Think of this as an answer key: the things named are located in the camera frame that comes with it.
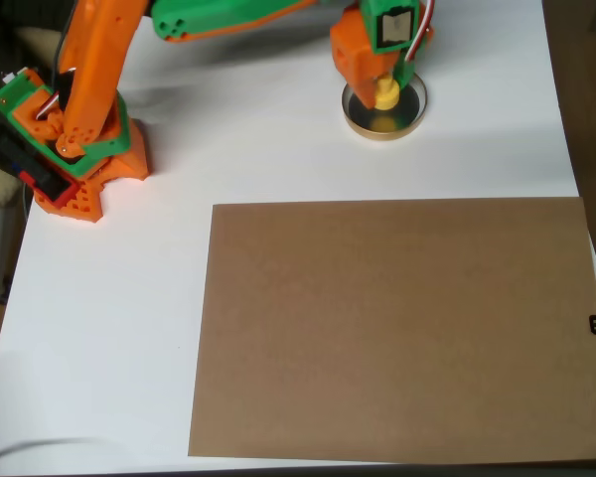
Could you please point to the orange gripper black servo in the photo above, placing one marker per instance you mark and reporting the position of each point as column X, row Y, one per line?
column 354, row 67

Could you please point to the small yellow plastic piece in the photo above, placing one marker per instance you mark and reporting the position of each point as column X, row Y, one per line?
column 386, row 97

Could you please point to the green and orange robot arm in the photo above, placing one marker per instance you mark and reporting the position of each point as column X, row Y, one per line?
column 94, row 64

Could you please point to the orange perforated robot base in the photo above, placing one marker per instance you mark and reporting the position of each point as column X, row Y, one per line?
column 129, row 159

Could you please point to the round dish with gold rim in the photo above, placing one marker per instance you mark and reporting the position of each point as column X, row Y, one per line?
column 412, row 107

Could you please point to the brown cardboard sheet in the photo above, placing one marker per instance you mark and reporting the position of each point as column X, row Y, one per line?
column 402, row 323

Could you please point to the black red table clamp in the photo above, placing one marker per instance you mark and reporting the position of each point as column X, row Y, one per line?
column 10, row 154

